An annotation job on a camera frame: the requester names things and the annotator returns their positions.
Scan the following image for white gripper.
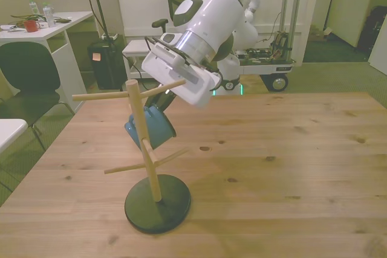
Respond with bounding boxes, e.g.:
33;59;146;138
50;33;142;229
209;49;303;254
141;53;223;114

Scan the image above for blue enamel mug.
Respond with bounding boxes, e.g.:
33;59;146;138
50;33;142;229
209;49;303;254
124;105;177;152

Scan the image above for wooden mug tree black base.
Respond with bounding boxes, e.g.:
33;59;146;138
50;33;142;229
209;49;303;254
71;78;192;234

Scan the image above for red mug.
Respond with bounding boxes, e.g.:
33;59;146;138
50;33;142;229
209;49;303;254
23;20;41;33

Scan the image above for small white side table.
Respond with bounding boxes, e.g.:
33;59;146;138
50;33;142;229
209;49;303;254
122;39;167;85

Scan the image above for black computer tower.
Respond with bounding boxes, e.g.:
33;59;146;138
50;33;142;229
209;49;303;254
87;43;126;90

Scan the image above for white wheeled robot cart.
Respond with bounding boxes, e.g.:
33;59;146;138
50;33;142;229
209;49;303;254
234;30;298;93

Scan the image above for white desk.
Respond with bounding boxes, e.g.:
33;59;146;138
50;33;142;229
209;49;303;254
0;11;95;114

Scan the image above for black plastic chair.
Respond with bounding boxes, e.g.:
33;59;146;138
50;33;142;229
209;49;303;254
0;42;75;152

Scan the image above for clear plastic bottle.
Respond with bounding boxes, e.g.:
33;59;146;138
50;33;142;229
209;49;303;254
28;0;41;16
42;1;57;28

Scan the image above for white table edge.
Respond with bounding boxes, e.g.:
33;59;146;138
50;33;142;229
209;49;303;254
0;118;28;155

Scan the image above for cardboard box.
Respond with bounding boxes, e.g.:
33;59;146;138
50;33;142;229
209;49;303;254
308;25;334;42

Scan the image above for white leaning panel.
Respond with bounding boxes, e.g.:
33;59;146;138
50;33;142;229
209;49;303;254
367;13;387;76

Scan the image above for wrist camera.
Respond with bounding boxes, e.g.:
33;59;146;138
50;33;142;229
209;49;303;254
146;36;190;66

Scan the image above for tangled desk cables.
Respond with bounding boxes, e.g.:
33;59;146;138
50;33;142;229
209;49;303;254
10;13;47;28

